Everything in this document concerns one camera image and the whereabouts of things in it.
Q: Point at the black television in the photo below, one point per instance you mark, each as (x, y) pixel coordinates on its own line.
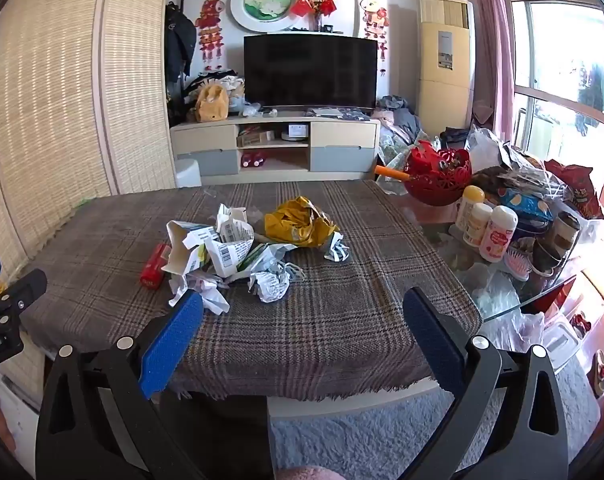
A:
(309, 70)

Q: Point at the clear plastic bags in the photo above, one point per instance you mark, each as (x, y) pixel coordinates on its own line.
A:
(501, 305)

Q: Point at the white barcode paper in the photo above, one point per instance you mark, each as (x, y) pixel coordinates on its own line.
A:
(227, 257)

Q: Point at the yellow cap white bottle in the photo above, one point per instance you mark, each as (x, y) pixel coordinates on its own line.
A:
(469, 207)

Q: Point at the small white device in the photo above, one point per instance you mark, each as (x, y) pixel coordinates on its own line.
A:
(295, 131)

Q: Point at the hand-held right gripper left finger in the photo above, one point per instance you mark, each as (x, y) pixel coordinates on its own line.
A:
(174, 340)

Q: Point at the red snack bag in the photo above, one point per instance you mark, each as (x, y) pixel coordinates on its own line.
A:
(579, 187)

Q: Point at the green and white wrapper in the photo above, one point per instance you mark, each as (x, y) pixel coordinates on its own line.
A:
(262, 257)

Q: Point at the white paper ball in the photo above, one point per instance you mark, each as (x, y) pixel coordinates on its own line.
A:
(272, 285)

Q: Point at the black hanging coat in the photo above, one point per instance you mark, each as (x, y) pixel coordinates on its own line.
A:
(178, 45)

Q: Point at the brown plaid tablecloth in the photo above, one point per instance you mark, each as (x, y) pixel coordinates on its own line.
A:
(307, 330)

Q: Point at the pink curtain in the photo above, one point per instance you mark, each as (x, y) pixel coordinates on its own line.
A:
(484, 35)

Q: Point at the torn white cardboard box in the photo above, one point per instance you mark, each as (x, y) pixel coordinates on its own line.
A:
(184, 255)

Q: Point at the pair of red bottles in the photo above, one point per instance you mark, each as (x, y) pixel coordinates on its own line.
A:
(253, 160)

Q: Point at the blue snack bag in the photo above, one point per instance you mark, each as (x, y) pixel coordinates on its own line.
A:
(524, 205)

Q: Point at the cream standing air conditioner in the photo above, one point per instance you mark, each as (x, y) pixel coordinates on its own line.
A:
(444, 60)

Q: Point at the red openwork basket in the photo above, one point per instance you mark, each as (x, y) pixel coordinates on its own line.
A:
(436, 180)

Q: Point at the pile of clothes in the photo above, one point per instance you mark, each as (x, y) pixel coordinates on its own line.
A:
(399, 120)

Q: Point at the white plastic stool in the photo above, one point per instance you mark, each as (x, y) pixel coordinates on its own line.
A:
(188, 174)

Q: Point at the small printed paper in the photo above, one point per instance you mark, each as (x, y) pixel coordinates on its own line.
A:
(338, 249)

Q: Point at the glass table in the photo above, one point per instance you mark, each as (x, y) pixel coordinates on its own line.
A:
(431, 230)

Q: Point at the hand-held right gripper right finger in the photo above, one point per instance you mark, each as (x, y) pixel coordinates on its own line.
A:
(434, 340)

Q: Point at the person's pink fleece leg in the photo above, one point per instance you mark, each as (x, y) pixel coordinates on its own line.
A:
(309, 474)

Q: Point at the flat cardboard box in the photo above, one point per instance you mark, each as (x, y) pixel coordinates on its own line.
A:
(254, 138)

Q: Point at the yellow paper bag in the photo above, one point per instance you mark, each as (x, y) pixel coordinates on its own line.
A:
(297, 222)

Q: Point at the beige and grey TV cabinet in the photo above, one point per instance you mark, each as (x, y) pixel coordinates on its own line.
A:
(277, 152)

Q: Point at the window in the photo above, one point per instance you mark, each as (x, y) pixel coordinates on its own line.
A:
(561, 60)

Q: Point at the metal cup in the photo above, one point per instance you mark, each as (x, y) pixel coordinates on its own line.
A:
(556, 245)

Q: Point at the white bottle pink label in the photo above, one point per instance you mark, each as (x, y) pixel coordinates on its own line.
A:
(497, 235)

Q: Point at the yellow plush bag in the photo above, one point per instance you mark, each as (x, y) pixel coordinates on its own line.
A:
(212, 104)

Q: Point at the white bottle orange label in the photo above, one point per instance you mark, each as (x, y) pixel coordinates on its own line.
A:
(476, 227)

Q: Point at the round framed wall picture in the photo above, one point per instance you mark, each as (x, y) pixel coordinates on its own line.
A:
(267, 2)

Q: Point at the white paper with plastic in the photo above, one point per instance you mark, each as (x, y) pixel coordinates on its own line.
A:
(207, 295)

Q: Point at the woven folding screen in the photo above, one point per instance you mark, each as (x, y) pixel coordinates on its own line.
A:
(57, 135)

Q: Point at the torn white barcode box piece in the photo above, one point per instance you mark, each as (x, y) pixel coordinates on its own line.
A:
(234, 227)

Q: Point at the red hanging decoration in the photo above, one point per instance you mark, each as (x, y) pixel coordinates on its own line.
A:
(375, 20)
(209, 30)

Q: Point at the pink brush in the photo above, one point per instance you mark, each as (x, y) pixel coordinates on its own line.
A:
(517, 265)

